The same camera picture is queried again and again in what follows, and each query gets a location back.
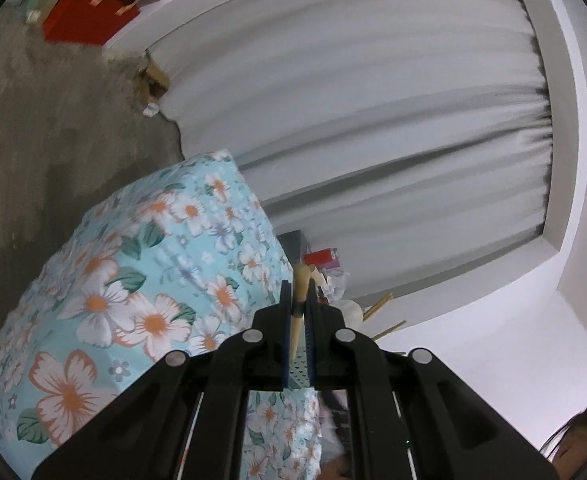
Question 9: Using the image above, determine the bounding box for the wooden chopstick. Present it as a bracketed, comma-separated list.
[289, 263, 311, 361]
[371, 320, 407, 341]
[363, 292, 393, 321]

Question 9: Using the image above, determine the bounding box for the beige silicone spatula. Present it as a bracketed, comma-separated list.
[331, 299, 364, 330]

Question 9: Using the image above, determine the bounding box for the red thermos bottle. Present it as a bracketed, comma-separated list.
[303, 248, 338, 268]

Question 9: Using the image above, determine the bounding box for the floral blue tablecloth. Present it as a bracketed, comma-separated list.
[0, 148, 325, 480]

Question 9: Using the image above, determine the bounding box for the mint green utensil holder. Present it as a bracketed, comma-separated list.
[288, 349, 310, 390]

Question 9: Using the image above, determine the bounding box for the dark grey side cabinet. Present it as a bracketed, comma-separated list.
[277, 230, 307, 266]

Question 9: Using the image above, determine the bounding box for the small cardboard box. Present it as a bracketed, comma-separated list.
[141, 61, 170, 104]

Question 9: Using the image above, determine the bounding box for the white plastic bag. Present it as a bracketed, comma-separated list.
[321, 268, 350, 304]

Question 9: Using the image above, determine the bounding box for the grey curtain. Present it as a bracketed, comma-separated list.
[150, 0, 553, 298]

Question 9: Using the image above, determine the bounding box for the red gift bag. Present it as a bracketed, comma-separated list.
[42, 0, 140, 47]

